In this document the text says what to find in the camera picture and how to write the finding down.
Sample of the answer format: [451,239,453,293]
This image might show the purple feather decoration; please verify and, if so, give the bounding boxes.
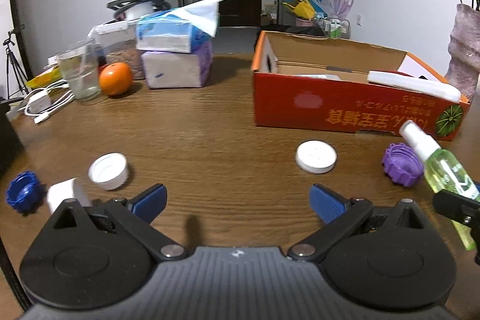
[328,0,354,19]

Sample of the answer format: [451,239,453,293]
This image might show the black bag behind table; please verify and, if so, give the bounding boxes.
[279,25,326,37]

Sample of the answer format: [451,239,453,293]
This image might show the yellow blue bags pile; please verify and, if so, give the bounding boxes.
[282,0,326,21]

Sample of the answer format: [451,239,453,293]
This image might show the white small open bottle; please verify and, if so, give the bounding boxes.
[46,178,92,214]

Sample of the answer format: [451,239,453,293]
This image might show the black paper shopping bag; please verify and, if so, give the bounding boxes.
[0,100,23,177]

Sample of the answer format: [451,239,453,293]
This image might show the orange fruit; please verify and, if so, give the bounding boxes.
[99,62,133,97]

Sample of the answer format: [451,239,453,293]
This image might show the white round bottle cap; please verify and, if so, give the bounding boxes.
[295,140,338,175]

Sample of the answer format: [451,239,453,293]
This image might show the green spray bottle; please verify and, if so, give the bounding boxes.
[400,120,479,250]

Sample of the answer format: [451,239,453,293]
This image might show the yellow flat package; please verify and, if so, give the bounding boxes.
[26,65,63,89]

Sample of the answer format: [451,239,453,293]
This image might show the white charger with cable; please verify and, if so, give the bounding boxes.
[17,79,75,124]

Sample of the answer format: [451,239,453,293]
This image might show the wire rack with bottles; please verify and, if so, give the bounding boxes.
[314,16,351,39]

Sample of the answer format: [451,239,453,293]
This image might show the orange cardboard box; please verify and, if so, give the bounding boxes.
[251,31,470,140]

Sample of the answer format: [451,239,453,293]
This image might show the textured pink vase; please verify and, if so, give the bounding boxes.
[445,3,480,101]

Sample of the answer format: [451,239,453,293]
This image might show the blue tissue pack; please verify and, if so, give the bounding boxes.
[136,0,226,54]

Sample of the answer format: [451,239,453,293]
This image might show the red white lint brush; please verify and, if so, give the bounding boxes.
[367,71,461,103]

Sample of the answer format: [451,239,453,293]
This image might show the white round lid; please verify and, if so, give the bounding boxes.
[88,153,128,191]

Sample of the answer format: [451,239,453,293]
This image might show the blue plastic cap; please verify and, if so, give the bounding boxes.
[6,171,44,213]

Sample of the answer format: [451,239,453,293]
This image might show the clear food storage container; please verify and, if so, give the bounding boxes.
[87,19,145,80]

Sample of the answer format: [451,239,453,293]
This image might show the purple tissue pack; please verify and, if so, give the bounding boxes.
[142,41,212,89]

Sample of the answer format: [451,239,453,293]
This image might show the camera tripod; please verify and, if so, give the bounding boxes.
[2,29,29,99]

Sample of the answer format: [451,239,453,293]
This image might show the clear drinking glass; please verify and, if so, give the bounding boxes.
[56,38,101,101]

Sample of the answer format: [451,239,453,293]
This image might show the black headset on container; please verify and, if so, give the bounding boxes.
[106,0,171,20]

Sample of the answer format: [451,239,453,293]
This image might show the purple plastic cap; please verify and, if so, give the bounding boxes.
[382,143,424,188]

